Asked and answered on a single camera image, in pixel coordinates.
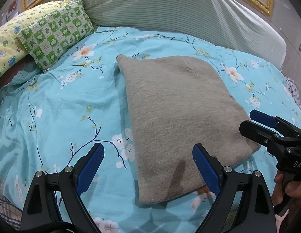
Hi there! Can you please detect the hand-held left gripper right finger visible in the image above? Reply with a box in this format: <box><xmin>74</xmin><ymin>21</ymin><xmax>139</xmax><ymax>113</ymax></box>
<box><xmin>192</xmin><ymin>143</ymin><xmax>277</xmax><ymax>233</ymax></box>

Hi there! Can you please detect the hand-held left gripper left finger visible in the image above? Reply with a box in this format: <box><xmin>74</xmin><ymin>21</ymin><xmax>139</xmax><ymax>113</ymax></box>
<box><xmin>20</xmin><ymin>142</ymin><xmax>105</xmax><ymax>233</ymax></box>

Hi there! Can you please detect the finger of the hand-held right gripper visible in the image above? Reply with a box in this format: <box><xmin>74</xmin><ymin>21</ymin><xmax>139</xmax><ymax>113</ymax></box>
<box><xmin>239</xmin><ymin>120</ymin><xmax>287</xmax><ymax>156</ymax></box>
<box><xmin>250</xmin><ymin>109</ymin><xmax>300</xmax><ymax>133</ymax></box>

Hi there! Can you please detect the beige knit sweater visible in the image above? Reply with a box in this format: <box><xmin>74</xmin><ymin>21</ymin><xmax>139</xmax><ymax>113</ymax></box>
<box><xmin>116</xmin><ymin>55</ymin><xmax>261</xmax><ymax>205</ymax></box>

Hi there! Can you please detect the person's right hand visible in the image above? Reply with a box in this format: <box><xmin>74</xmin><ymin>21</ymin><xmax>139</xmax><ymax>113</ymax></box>
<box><xmin>273</xmin><ymin>169</ymin><xmax>301</xmax><ymax>207</ymax></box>

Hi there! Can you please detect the small-flowered pale cloth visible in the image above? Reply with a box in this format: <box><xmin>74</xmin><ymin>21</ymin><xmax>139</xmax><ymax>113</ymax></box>
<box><xmin>283</xmin><ymin>76</ymin><xmax>301</xmax><ymax>113</ymax></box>

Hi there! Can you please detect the light blue floral blanket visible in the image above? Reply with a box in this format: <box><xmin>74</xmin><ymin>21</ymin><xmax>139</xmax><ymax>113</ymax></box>
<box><xmin>0</xmin><ymin>25</ymin><xmax>301</xmax><ymax>233</ymax></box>

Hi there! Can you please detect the plaid cloth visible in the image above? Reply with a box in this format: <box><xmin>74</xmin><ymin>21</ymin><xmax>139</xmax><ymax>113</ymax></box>
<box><xmin>0</xmin><ymin>189</ymin><xmax>23</xmax><ymax>231</ymax></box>

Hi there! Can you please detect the dark brown bed sheet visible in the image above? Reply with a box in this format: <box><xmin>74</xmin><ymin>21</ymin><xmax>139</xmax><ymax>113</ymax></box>
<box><xmin>0</xmin><ymin>55</ymin><xmax>42</xmax><ymax>100</ymax></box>

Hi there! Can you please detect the grey-green striped headboard cushion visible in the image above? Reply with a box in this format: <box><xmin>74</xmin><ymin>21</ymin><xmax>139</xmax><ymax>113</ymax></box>
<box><xmin>74</xmin><ymin>0</ymin><xmax>287</xmax><ymax>71</ymax></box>

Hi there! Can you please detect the green checked pillow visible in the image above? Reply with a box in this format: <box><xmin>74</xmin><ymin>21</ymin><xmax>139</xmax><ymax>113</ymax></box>
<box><xmin>18</xmin><ymin>0</ymin><xmax>96</xmax><ymax>72</ymax></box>

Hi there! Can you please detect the yellow printed pillow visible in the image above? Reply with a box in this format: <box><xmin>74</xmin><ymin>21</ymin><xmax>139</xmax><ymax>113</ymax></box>
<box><xmin>0</xmin><ymin>0</ymin><xmax>76</xmax><ymax>83</ymax></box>

